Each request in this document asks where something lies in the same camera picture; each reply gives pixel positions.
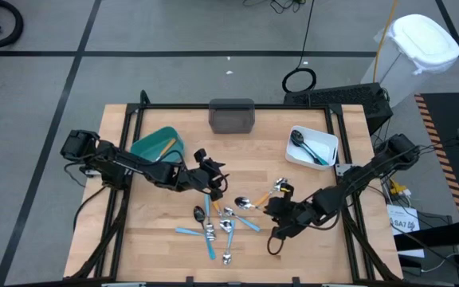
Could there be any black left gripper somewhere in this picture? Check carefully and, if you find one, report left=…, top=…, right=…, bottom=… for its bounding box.
left=177, top=148, right=227, bottom=200

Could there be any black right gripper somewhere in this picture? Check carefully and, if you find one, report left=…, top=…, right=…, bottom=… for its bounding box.
left=264, top=183, right=326, bottom=239

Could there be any orange-handled silver spoon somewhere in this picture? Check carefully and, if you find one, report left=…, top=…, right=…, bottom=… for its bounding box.
left=155, top=137, right=178, bottom=163
left=234, top=196, right=269, bottom=212
left=253, top=178, right=288, bottom=208

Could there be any light-blue-handled silver spoon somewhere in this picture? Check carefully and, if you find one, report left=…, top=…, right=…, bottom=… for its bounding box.
left=222, top=219, right=237, bottom=266
left=205, top=194, right=217, bottom=240
left=175, top=226, right=218, bottom=242
left=223, top=206, right=262, bottom=233

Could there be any wooden-bowl spoon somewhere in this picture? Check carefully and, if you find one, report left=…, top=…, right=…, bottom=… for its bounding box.
left=212, top=200, right=233, bottom=234

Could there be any teal-handled black spoon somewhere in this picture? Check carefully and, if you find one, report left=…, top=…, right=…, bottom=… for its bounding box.
left=296, top=137, right=328, bottom=165
left=299, top=139, right=330, bottom=167
left=193, top=205, right=218, bottom=261
left=290, top=129, right=322, bottom=160

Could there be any grey translucent plastic bin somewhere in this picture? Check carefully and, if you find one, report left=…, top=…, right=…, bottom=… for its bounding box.
left=208, top=98, right=257, bottom=135

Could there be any teal plastic bin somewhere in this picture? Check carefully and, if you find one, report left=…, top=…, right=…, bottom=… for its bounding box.
left=128, top=126, right=186, bottom=164

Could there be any white plastic bin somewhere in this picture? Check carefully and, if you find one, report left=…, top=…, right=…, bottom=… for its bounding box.
left=284, top=124, right=340, bottom=171

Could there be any yellow power plug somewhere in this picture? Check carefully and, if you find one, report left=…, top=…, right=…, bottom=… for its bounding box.
left=388, top=181, right=412, bottom=199

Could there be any white SA7 label sheet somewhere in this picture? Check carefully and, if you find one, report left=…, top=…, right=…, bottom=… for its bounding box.
left=386, top=203, right=426, bottom=259

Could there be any hazard-striped black platform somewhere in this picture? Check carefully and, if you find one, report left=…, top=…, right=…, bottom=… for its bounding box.
left=414, top=92, right=459, bottom=222

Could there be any white lidded trash bin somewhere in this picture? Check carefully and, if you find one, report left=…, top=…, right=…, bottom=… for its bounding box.
left=360, top=14, right=459, bottom=107

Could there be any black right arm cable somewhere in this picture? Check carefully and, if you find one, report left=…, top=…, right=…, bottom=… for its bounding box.
left=266, top=233, right=285, bottom=256

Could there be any black cable with coil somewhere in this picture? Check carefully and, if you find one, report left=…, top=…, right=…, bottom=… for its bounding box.
left=280, top=0, right=318, bottom=95

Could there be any black cable bundle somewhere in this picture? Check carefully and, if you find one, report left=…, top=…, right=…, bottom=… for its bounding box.
left=241, top=0, right=307, bottom=15

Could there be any yellow hanging cable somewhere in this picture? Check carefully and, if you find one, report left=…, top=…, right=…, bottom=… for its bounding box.
left=372, top=0, right=398, bottom=81

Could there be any black vacuum hose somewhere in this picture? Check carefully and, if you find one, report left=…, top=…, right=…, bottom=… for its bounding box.
left=0, top=0, right=26, bottom=49

